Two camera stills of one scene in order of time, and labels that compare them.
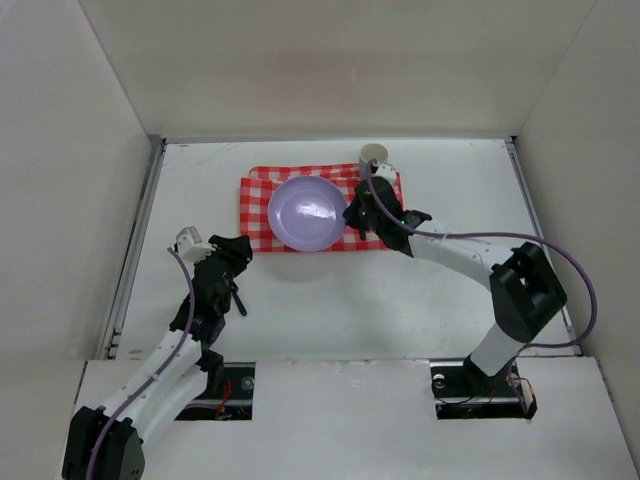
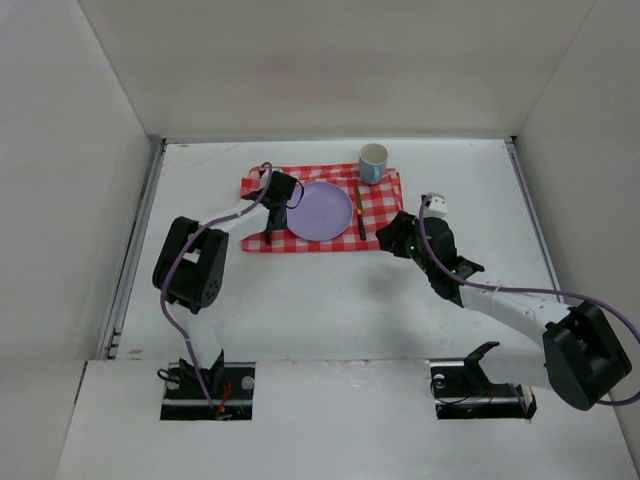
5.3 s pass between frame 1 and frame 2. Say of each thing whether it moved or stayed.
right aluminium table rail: stayed
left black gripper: moved
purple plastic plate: moved
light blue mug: stayed
